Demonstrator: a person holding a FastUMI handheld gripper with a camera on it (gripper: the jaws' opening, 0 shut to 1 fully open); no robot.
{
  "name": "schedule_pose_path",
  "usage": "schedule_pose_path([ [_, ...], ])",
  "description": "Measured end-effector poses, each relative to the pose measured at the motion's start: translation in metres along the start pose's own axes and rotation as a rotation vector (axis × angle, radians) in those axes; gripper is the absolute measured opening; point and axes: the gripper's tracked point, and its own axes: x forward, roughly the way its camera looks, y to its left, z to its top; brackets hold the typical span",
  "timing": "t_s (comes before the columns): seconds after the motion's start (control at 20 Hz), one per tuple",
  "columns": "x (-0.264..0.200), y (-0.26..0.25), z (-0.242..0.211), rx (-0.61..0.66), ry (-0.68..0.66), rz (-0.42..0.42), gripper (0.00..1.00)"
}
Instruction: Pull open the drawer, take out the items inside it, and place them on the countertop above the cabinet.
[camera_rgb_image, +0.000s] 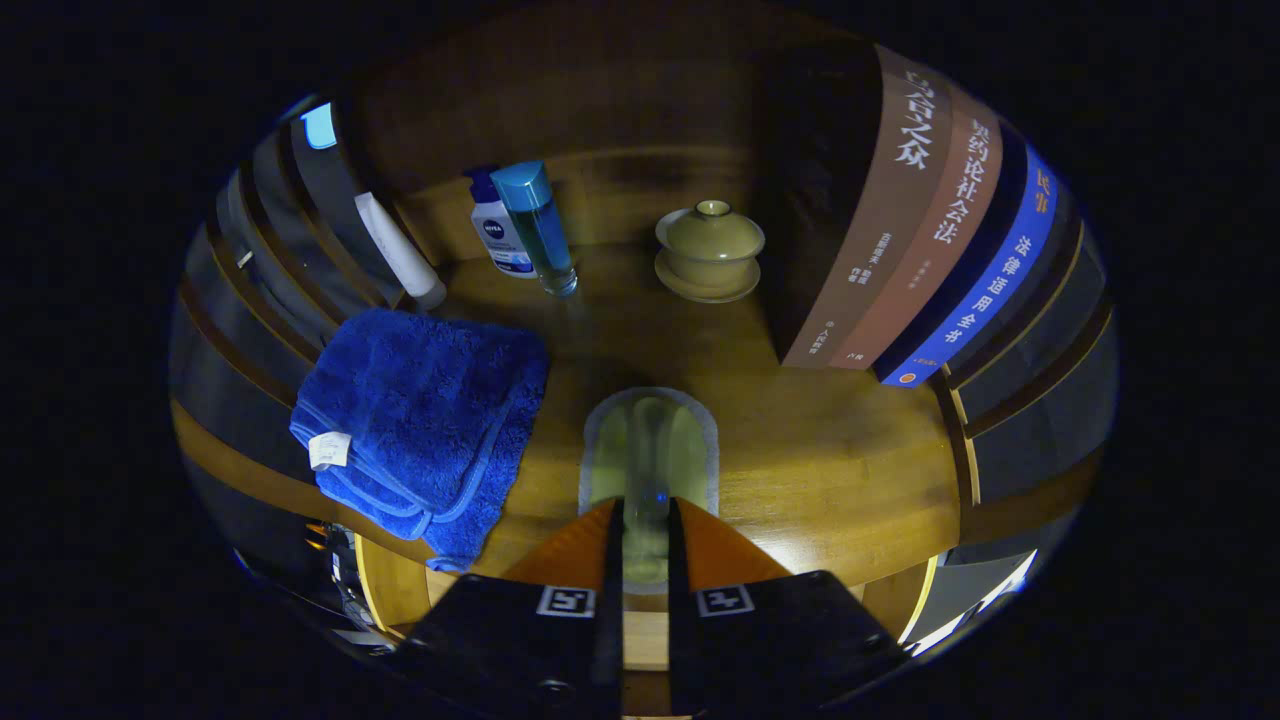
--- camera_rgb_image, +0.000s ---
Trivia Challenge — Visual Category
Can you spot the white bottle blue cap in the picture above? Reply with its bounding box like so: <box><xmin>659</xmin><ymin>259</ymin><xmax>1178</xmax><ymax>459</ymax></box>
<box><xmin>466</xmin><ymin>167</ymin><xmax>538</xmax><ymax>280</ymax></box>

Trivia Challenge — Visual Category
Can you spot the pale green item white base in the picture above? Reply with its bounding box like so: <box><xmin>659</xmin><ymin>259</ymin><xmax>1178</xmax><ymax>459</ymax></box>
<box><xmin>578</xmin><ymin>387</ymin><xmax>721</xmax><ymax>591</ymax></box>

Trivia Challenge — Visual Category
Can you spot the wooden countertop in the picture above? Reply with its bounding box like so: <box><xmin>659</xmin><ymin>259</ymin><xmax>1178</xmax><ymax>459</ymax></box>
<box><xmin>172</xmin><ymin>150</ymin><xmax>1106</xmax><ymax>591</ymax></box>

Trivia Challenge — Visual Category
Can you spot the beige lidded teacup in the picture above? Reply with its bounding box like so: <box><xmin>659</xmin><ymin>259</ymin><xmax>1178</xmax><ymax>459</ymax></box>
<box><xmin>654</xmin><ymin>199</ymin><xmax>767</xmax><ymax>305</ymax></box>

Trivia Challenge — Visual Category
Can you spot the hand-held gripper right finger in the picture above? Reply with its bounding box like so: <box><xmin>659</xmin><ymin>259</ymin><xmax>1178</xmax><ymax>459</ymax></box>
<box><xmin>667</xmin><ymin>497</ymin><xmax>909</xmax><ymax>720</ymax></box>

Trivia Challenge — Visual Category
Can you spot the teal bottle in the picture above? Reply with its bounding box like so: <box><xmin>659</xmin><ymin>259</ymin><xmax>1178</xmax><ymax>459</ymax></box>
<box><xmin>490</xmin><ymin>160</ymin><xmax>579</xmax><ymax>297</ymax></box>

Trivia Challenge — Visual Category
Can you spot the reddish brown book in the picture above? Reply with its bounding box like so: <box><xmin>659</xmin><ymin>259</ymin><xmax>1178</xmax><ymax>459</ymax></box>
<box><xmin>828</xmin><ymin>85</ymin><xmax>1004</xmax><ymax>371</ymax></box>

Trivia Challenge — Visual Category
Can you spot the blue towel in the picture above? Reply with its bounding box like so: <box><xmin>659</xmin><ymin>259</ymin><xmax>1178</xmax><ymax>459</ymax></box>
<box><xmin>289</xmin><ymin>307</ymin><xmax>550</xmax><ymax>573</ymax></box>

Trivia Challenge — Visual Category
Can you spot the wooden cabinet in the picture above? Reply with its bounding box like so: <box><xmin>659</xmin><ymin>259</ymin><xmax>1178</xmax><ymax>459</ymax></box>
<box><xmin>170</xmin><ymin>0</ymin><xmax>1119</xmax><ymax>651</ymax></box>

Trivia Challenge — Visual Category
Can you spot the white tube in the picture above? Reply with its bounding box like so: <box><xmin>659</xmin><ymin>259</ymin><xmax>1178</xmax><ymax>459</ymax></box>
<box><xmin>354</xmin><ymin>192</ymin><xmax>448</xmax><ymax>311</ymax></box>

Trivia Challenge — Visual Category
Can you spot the blue book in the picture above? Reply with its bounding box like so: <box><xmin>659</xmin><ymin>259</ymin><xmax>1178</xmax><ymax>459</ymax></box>
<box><xmin>872</xmin><ymin>125</ymin><xmax>1061</xmax><ymax>388</ymax></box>

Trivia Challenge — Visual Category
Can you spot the dark brown book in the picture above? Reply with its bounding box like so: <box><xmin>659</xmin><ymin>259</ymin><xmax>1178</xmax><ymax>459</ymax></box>
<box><xmin>765</xmin><ymin>40</ymin><xmax>956</xmax><ymax>369</ymax></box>

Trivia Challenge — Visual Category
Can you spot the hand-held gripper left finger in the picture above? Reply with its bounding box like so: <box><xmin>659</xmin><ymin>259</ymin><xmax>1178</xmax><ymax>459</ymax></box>
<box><xmin>390</xmin><ymin>497</ymin><xmax>626</xmax><ymax>720</ymax></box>

